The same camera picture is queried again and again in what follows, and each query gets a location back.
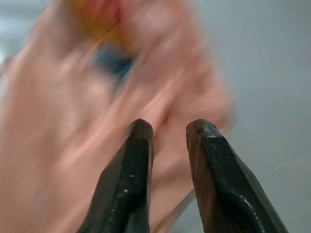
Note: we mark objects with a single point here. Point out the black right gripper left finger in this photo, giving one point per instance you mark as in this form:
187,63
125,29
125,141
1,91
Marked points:
126,184

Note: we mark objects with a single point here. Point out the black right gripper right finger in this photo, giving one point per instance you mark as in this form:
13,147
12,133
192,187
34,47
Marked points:
223,189

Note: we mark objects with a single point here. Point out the pink printed garment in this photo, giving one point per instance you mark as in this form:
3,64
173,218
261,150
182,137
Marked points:
60,109

